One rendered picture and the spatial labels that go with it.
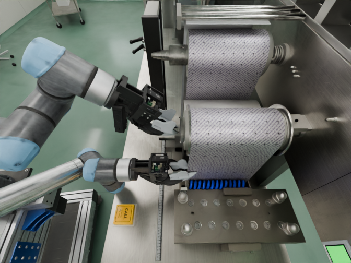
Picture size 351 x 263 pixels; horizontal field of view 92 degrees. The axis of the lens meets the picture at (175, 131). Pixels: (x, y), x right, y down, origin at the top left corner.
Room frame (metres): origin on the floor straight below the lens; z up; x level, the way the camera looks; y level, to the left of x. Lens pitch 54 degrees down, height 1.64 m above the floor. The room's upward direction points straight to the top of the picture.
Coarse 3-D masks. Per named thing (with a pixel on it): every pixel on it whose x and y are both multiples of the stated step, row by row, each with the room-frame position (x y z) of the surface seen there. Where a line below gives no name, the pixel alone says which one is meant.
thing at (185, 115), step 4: (184, 112) 0.31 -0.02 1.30; (280, 112) 0.31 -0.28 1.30; (184, 116) 0.30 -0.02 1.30; (284, 120) 0.28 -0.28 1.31; (188, 124) 0.27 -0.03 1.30; (188, 128) 0.26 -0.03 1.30; (188, 132) 0.25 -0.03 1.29; (188, 136) 0.25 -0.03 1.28; (284, 136) 0.25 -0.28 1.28; (184, 140) 0.25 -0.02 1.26; (284, 140) 0.24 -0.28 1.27; (184, 144) 0.24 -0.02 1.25; (184, 148) 0.24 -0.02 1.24
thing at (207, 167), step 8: (192, 160) 0.23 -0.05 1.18; (200, 160) 0.23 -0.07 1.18; (208, 160) 0.23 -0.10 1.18; (216, 160) 0.23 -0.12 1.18; (224, 160) 0.23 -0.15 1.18; (232, 160) 0.23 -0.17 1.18; (240, 160) 0.23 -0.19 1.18; (248, 160) 0.23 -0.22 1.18; (256, 160) 0.23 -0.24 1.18; (264, 160) 0.23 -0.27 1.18; (192, 168) 0.23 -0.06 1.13; (200, 168) 0.23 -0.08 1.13; (208, 168) 0.23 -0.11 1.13; (216, 168) 0.23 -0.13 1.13; (224, 168) 0.23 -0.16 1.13; (232, 168) 0.23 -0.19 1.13; (240, 168) 0.23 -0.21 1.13; (248, 168) 0.23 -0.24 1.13; (256, 168) 0.23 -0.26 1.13; (200, 176) 0.23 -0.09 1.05; (208, 176) 0.23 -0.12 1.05; (216, 176) 0.23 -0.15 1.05; (224, 176) 0.23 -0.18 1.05; (232, 176) 0.23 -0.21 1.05; (240, 176) 0.23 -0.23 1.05; (248, 176) 0.23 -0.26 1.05
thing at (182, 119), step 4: (180, 120) 0.30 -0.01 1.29; (184, 120) 0.30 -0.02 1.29; (180, 124) 0.28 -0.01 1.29; (184, 124) 0.28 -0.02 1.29; (180, 128) 0.27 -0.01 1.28; (184, 128) 0.27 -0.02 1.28; (180, 132) 0.27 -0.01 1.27; (184, 132) 0.26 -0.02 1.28; (180, 136) 0.26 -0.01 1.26; (184, 136) 0.26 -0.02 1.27; (180, 140) 0.26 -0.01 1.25
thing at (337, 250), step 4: (328, 248) 0.01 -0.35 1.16; (332, 248) 0.01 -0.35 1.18; (336, 248) 0.01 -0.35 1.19; (340, 248) 0.01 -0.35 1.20; (344, 248) 0.01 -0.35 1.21; (332, 252) 0.01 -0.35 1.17; (336, 252) 0.01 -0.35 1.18; (340, 252) 0.01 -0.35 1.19; (344, 252) 0.01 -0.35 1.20; (332, 256) 0.00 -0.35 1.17; (336, 256) 0.00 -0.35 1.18; (340, 256) 0.00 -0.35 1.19; (344, 256) 0.00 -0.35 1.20; (348, 256) 0.00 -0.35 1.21; (332, 260) -0.01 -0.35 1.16; (336, 260) -0.01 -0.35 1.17; (340, 260) -0.01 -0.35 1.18; (344, 260) -0.01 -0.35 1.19; (348, 260) -0.01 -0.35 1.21
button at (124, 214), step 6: (126, 204) 0.17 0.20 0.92; (132, 204) 0.17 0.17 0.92; (120, 210) 0.14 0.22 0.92; (126, 210) 0.14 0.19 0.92; (132, 210) 0.14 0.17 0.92; (114, 216) 0.12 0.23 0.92; (120, 216) 0.12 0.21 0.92; (126, 216) 0.12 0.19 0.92; (132, 216) 0.12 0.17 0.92; (114, 222) 0.10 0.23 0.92; (120, 222) 0.10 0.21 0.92; (126, 222) 0.10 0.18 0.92; (132, 222) 0.10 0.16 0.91
